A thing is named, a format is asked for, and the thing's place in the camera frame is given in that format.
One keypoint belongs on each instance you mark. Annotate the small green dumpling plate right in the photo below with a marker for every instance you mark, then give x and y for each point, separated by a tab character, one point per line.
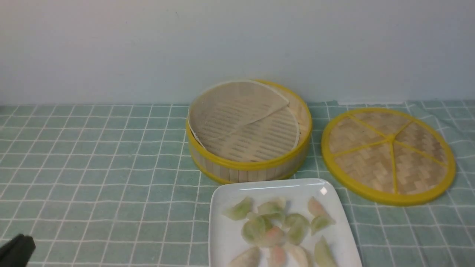
321	222

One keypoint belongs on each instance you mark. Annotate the green dumpling plate middle right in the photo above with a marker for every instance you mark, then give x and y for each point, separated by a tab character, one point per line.
296	226

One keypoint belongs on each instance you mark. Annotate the pink dumpling plate bottom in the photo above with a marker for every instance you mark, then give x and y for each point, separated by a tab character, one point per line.
277	257

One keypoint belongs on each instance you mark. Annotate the white dumpling plate bottom left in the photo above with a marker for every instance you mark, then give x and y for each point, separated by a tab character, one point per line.
248	258

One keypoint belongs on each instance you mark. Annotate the white dumpling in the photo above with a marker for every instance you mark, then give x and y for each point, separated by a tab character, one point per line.
299	254

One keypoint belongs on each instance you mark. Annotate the pink dumpling plate centre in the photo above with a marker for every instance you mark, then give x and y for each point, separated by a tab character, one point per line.
271	238

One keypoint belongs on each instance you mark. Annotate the green dumpling plate far left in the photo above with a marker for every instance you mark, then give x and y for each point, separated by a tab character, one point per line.
240	210

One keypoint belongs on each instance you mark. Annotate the white square plate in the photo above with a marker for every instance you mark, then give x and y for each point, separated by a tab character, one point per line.
226	241

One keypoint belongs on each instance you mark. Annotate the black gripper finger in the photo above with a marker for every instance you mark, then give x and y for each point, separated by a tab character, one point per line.
17	252

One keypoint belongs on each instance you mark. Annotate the green dumpling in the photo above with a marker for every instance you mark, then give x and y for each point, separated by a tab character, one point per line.
271	211

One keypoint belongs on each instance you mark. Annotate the green dumpling plate bottom right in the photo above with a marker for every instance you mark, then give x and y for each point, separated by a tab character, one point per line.
322	254

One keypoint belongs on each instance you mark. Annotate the yellow rimmed woven steamer lid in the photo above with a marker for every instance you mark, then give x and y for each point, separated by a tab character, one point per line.
388	157

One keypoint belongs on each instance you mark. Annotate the large green dumpling plate centre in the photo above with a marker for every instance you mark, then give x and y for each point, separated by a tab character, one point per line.
255	229

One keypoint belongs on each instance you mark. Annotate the pink dumpling plate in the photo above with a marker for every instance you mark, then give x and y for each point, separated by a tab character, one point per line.
277	257
271	238

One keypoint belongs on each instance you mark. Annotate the yellow rimmed bamboo steamer basket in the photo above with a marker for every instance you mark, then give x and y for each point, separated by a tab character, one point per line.
248	130

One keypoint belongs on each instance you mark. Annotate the green checkered tablecloth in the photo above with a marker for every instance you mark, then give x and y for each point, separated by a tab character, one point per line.
114	185

